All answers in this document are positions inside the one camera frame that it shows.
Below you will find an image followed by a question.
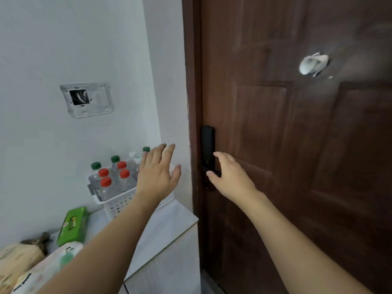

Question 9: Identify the cluster of clear plastic bottles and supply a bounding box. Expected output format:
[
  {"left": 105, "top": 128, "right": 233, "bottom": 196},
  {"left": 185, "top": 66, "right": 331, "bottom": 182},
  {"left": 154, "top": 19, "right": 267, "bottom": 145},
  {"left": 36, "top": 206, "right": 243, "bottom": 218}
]
[{"left": 88, "top": 146, "right": 151, "bottom": 202}]

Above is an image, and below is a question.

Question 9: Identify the white printed packet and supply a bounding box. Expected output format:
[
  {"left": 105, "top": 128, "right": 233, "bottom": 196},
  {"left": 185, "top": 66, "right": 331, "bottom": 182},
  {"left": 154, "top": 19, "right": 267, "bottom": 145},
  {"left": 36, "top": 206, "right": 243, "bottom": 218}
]
[{"left": 11, "top": 241, "right": 84, "bottom": 294}]

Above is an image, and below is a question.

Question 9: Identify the beige brown bag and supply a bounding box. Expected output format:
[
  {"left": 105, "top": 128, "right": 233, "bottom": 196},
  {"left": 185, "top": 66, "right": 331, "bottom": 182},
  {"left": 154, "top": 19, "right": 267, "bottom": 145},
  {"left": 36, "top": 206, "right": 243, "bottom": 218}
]
[{"left": 0, "top": 232, "right": 51, "bottom": 294}]

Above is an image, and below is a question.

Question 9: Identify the brown wooden door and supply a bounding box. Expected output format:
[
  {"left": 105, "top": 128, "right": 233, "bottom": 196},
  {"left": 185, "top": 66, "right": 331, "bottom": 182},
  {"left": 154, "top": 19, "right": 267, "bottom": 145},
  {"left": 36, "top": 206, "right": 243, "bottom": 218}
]
[{"left": 199, "top": 0, "right": 392, "bottom": 294}]

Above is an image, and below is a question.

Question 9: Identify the black door lock handle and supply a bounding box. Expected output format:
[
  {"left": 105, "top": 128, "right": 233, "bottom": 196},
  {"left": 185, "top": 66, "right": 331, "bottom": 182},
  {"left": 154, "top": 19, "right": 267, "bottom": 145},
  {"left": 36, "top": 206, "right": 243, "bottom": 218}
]
[{"left": 200, "top": 125, "right": 222, "bottom": 192}]

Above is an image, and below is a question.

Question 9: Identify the green tissue box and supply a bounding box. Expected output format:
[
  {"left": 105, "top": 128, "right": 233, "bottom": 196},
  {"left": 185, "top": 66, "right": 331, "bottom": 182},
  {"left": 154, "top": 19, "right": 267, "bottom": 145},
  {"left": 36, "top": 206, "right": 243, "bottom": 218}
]
[{"left": 57, "top": 207, "right": 90, "bottom": 247}]

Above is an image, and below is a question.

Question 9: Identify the brown door frame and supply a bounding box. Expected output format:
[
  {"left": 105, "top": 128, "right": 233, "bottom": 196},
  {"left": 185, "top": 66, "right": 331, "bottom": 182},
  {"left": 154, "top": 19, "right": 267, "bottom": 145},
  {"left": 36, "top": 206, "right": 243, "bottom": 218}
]
[{"left": 182, "top": 0, "right": 205, "bottom": 273}]

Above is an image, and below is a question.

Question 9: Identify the white cabinet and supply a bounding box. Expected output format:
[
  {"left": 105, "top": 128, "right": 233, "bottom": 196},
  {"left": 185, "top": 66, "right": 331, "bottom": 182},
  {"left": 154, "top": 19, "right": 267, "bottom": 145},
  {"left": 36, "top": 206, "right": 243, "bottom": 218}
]
[{"left": 47, "top": 199, "right": 202, "bottom": 294}]

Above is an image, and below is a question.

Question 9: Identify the white plastic basket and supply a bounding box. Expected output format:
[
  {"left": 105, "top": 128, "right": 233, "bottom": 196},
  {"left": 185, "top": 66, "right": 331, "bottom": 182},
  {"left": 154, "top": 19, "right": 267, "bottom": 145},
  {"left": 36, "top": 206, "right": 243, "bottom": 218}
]
[{"left": 87, "top": 164, "right": 176, "bottom": 221}]

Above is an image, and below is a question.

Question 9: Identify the person's left hand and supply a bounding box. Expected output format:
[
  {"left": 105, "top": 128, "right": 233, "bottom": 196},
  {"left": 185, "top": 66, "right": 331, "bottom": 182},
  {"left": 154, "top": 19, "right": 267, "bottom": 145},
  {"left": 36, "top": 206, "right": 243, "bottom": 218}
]
[{"left": 136, "top": 143, "right": 182, "bottom": 209}]

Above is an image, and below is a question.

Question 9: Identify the person's right hand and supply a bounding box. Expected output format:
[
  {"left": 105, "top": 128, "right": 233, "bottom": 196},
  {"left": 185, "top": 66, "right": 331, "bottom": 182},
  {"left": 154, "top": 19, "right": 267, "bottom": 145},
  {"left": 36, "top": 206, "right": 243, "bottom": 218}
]
[{"left": 206, "top": 151, "right": 259, "bottom": 206}]

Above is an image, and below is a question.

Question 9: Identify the person's left forearm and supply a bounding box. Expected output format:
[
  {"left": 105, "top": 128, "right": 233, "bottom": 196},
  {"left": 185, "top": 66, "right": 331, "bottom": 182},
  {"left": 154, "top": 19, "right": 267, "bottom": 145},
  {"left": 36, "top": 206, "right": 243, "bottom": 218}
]
[{"left": 37, "top": 193, "right": 160, "bottom": 294}]

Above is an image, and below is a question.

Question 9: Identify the white door hook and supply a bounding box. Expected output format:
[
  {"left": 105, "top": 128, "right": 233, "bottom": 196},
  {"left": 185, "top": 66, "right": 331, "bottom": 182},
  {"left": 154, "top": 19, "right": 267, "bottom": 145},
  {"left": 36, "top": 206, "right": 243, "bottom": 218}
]
[{"left": 299, "top": 52, "right": 330, "bottom": 78}]

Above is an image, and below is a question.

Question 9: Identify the person's right forearm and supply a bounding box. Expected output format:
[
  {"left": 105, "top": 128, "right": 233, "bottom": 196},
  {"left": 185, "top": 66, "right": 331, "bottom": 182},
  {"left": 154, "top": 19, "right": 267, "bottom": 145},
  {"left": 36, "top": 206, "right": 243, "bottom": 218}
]
[{"left": 241, "top": 190, "right": 373, "bottom": 294}]

